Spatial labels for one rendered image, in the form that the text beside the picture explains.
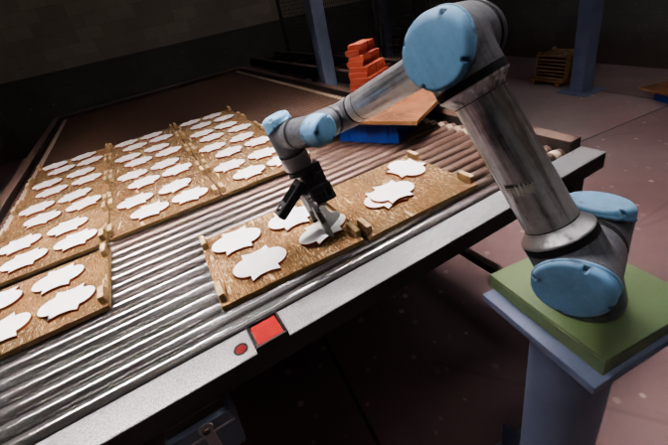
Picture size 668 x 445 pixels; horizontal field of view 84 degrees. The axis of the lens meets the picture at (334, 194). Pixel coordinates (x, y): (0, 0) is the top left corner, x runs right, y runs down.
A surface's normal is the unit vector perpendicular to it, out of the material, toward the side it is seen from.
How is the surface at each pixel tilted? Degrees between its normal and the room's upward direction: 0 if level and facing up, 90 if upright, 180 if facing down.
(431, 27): 81
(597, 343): 4
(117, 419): 0
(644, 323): 4
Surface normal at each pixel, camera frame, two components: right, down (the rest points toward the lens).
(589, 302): -0.55, 0.53
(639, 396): -0.19, -0.86
